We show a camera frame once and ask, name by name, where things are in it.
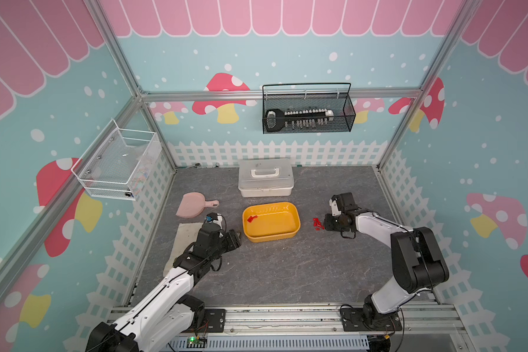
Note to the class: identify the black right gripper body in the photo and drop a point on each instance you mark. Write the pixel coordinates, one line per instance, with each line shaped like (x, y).
(334, 223)

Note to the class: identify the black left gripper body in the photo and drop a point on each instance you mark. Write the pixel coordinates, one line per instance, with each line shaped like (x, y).
(226, 243)

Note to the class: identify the yellow plastic storage box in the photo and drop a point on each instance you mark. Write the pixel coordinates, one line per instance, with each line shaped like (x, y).
(276, 221)

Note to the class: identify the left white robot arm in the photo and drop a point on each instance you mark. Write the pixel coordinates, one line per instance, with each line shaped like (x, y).
(168, 309)

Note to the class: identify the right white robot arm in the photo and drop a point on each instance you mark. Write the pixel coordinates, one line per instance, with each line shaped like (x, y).
(418, 264)

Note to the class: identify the white lidded plastic box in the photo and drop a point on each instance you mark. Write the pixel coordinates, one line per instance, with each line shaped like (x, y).
(265, 178)

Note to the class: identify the white work glove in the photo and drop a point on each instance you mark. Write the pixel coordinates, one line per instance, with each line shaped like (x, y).
(186, 234)

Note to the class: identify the small green circuit board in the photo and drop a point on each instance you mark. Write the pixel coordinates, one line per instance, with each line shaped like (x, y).
(197, 342)

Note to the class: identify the black socket set holder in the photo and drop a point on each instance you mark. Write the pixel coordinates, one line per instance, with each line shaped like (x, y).
(275, 120)

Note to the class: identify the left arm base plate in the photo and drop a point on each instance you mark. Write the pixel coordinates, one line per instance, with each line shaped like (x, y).
(213, 321)

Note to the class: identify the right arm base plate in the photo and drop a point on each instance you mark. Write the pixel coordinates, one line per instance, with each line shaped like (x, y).
(356, 319)

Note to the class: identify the white wire wall basket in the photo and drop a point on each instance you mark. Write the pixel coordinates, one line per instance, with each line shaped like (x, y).
(119, 163)

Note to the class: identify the black wire wall basket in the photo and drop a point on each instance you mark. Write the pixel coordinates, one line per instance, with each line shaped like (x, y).
(307, 108)

